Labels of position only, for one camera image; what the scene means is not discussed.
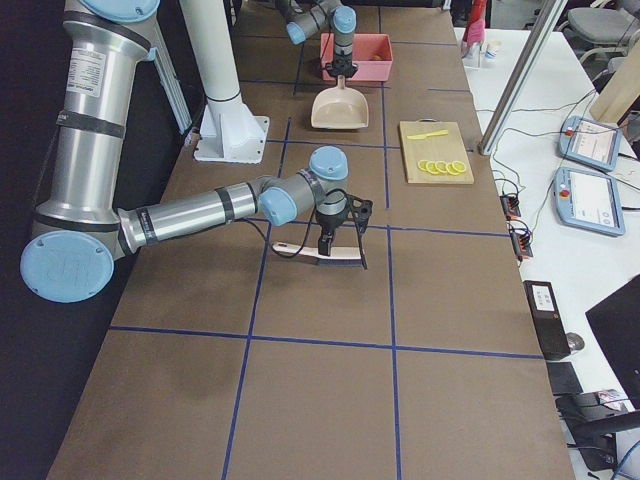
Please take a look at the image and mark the beige hand brush black bristles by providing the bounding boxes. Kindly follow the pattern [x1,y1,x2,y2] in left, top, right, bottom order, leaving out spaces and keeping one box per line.
[271,242,362,266]

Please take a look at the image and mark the near orange connector block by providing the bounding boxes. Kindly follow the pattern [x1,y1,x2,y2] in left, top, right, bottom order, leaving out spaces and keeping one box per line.
[507,219,533,261]

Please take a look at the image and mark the far orange connector block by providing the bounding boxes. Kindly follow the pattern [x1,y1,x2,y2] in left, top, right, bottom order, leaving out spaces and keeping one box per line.
[500,193,521,220]

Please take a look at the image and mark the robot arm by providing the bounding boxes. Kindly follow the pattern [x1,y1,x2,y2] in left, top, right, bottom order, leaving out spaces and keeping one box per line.
[274,0,358,79]
[19,1,372,303]

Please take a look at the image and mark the orange connector block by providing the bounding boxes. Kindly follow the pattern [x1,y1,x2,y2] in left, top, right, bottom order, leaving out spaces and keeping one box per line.
[507,219,533,261]
[500,193,521,220]

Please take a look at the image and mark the black monitor stand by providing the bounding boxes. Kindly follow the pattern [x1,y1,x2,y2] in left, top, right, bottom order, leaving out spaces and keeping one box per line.
[555,393,639,471]

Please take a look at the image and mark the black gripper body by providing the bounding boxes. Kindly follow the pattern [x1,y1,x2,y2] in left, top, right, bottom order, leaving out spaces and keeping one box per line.
[315,192,373,238]
[324,55,358,79]

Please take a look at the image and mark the teach pendant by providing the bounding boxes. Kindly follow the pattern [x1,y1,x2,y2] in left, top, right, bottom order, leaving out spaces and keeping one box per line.
[553,167,626,237]
[558,116,622,172]

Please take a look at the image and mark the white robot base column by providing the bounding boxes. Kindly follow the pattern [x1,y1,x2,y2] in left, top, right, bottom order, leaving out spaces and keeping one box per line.
[180,0,270,164]

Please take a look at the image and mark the beige plastic dustpan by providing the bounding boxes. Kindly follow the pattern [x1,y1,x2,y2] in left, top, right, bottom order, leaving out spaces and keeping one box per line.
[311,75,369,130]

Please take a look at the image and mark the yellow plastic knife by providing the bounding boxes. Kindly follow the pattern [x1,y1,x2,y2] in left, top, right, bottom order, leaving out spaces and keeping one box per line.
[406,129,449,141]

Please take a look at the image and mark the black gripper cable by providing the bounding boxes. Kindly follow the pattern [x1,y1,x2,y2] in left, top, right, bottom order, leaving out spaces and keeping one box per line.
[244,188,369,271]

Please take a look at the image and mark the black box with label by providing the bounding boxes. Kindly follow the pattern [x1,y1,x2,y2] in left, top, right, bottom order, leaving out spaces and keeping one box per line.
[523,280,570,361]

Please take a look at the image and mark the near teach pendant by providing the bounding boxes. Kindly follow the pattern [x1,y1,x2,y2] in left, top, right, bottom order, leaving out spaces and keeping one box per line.
[553,167,626,237]

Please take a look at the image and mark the far teach pendant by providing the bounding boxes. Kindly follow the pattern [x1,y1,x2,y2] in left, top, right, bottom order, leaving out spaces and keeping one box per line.
[558,116,622,172]

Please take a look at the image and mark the aluminium frame post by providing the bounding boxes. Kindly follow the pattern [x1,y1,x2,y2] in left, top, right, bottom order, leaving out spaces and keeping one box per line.
[478,0,567,156]

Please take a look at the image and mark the office chair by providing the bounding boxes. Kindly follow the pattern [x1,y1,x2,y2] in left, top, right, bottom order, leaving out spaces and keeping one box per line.
[558,7,639,64]

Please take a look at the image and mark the black monitor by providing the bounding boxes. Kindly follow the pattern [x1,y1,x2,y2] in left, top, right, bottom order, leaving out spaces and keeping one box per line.
[586,280,640,408]

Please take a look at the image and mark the pink plastic bin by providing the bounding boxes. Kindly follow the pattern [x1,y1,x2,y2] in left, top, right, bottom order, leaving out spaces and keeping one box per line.
[320,33,393,82]

